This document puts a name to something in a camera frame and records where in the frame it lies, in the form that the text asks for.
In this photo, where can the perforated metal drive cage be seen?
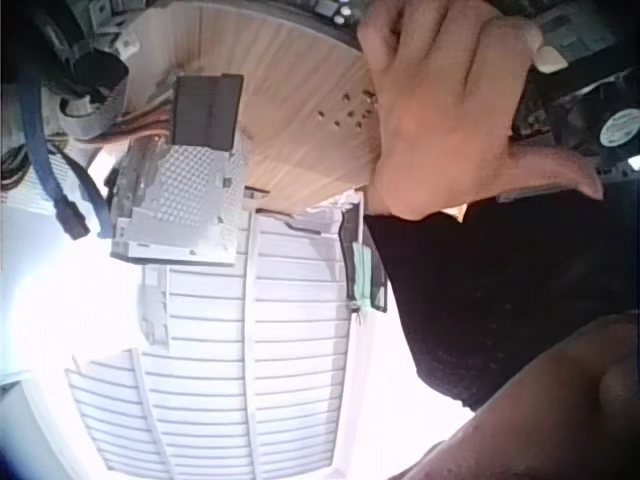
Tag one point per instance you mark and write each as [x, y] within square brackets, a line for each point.
[185, 200]

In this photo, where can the white slatted panel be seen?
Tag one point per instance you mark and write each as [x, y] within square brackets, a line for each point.
[210, 360]

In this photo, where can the person's left hand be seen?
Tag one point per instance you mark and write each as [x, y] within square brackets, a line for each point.
[440, 130]

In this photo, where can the group of small screws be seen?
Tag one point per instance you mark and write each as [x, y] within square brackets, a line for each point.
[350, 112]

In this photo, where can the black rectangular block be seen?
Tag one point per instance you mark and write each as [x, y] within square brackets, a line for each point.
[207, 110]

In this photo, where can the black computer fan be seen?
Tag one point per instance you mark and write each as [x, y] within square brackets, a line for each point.
[617, 127]

